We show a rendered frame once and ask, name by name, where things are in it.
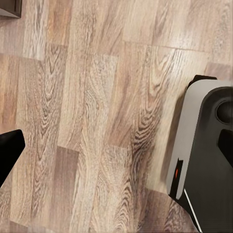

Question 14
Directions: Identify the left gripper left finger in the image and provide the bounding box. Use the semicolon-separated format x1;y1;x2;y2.
0;129;25;187

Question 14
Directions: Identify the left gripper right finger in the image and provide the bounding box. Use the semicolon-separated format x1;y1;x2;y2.
217;129;233;168

